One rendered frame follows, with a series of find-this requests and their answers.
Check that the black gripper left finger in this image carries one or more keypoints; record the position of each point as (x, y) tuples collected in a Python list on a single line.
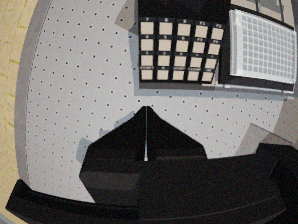
[(124, 142)]

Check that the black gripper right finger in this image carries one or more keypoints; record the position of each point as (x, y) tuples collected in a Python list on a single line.
[(167, 143)]

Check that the white multiwell plate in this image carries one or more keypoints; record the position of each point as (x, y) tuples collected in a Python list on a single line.
[(255, 47)]

